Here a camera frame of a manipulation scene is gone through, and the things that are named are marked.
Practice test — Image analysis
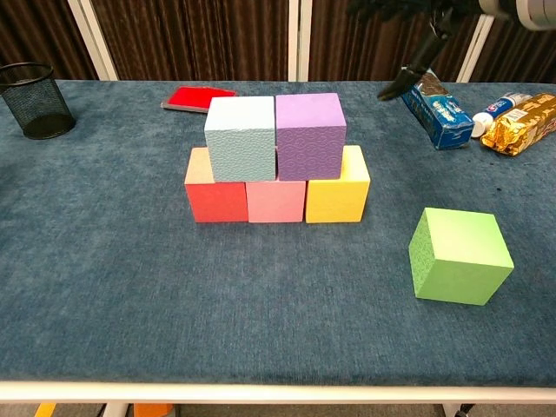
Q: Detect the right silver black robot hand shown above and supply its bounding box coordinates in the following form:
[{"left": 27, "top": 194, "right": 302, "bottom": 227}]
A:
[{"left": 347, "top": 0, "right": 481, "bottom": 103}]

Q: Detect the purple cube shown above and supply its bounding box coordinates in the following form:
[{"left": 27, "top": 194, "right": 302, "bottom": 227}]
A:
[{"left": 275, "top": 92, "right": 348, "bottom": 182}]

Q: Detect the yellow cube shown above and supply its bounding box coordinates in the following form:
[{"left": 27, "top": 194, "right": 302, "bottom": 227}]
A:
[{"left": 304, "top": 145, "right": 372, "bottom": 225}]

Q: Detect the light blue cube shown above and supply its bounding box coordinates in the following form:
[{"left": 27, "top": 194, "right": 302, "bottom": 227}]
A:
[{"left": 203, "top": 95, "right": 278, "bottom": 183}]

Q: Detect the green cube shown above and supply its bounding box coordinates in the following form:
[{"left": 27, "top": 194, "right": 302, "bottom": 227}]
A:
[{"left": 407, "top": 207, "right": 515, "bottom": 307}]

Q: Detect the red-orange cube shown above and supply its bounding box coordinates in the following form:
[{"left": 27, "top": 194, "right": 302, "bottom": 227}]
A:
[{"left": 183, "top": 146, "right": 250, "bottom": 224}]

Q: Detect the pink cube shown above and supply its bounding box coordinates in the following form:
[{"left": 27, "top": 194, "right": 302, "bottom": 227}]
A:
[{"left": 246, "top": 178, "right": 308, "bottom": 224}]

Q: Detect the blue cookie box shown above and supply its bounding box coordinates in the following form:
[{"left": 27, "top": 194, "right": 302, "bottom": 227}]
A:
[{"left": 400, "top": 71, "right": 475, "bottom": 151}]

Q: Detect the white blue toothpaste tube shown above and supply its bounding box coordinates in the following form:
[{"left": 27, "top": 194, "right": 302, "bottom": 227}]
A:
[{"left": 471, "top": 91, "right": 533, "bottom": 139}]

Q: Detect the gold foil snack pack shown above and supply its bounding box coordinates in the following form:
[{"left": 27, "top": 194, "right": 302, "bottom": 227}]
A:
[{"left": 480, "top": 92, "right": 556, "bottom": 156}]

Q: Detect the red ink pad case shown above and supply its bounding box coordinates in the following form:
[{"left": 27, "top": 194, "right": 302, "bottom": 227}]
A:
[{"left": 160, "top": 85, "right": 238, "bottom": 115}]

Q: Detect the blue table cloth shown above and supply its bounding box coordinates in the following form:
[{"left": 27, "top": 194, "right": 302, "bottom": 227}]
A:
[{"left": 0, "top": 79, "right": 556, "bottom": 387}]

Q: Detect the black mesh pen cup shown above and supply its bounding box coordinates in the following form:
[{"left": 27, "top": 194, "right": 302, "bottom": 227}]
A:
[{"left": 0, "top": 63, "right": 76, "bottom": 141}]

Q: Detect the orange floor object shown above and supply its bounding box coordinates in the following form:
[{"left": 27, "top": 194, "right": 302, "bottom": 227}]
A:
[{"left": 133, "top": 402, "right": 173, "bottom": 417}]

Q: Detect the white table frame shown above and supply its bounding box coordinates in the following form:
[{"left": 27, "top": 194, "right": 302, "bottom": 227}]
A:
[{"left": 0, "top": 381, "right": 556, "bottom": 417}]

